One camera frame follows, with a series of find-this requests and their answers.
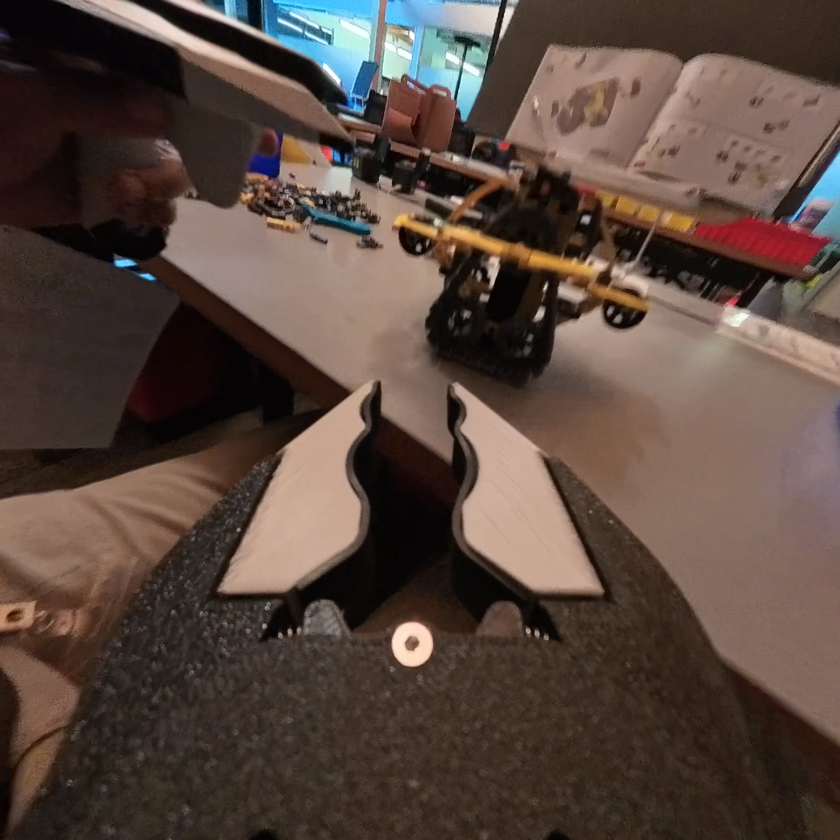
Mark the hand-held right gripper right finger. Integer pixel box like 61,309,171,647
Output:
446,384,605,601

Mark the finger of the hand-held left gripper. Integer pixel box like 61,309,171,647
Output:
152,0,347,104
178,45,355,143

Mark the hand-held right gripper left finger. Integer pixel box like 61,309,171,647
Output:
217,379,383,601

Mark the yellow tracked toy vehicle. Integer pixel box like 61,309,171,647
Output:
392,164,651,388

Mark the instruction booklet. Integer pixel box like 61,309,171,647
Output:
508,45,831,214

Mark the person's left hand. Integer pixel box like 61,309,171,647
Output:
0,62,283,229

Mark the pile of toy parts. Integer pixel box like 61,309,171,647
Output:
239,174,385,250

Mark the black battery charger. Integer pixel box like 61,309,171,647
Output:
354,134,391,183
392,147,434,194

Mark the teal plastic tool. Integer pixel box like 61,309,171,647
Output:
298,203,371,237

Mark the brown paper bag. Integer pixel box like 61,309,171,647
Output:
381,74,460,148

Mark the brown edged background table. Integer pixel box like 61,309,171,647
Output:
591,190,808,283

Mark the white book stand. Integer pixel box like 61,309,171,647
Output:
505,141,706,283

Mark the red plastic bin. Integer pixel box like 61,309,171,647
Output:
692,218,831,266

